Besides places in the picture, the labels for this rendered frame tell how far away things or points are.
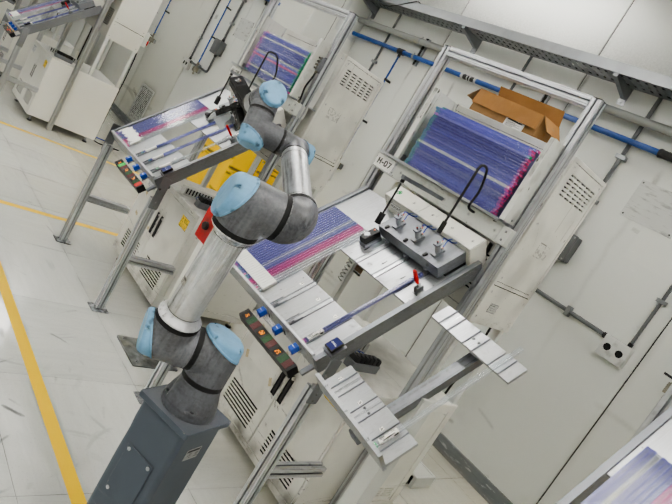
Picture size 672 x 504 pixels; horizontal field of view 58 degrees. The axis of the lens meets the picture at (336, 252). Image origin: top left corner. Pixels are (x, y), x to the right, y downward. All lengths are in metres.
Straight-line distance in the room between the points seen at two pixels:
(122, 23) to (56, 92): 0.87
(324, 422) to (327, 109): 1.74
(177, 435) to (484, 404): 2.48
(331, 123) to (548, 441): 2.11
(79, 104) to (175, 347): 4.93
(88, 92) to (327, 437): 4.69
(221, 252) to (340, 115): 2.11
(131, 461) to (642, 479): 1.28
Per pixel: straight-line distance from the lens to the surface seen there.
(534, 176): 2.17
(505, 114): 2.76
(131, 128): 3.59
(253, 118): 1.70
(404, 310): 2.05
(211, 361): 1.56
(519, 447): 3.70
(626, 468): 1.76
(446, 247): 2.20
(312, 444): 2.34
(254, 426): 2.58
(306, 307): 2.10
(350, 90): 3.39
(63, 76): 6.20
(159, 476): 1.68
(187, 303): 1.47
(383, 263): 2.23
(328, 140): 3.41
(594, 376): 3.55
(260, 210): 1.33
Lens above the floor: 1.38
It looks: 10 degrees down
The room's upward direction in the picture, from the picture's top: 31 degrees clockwise
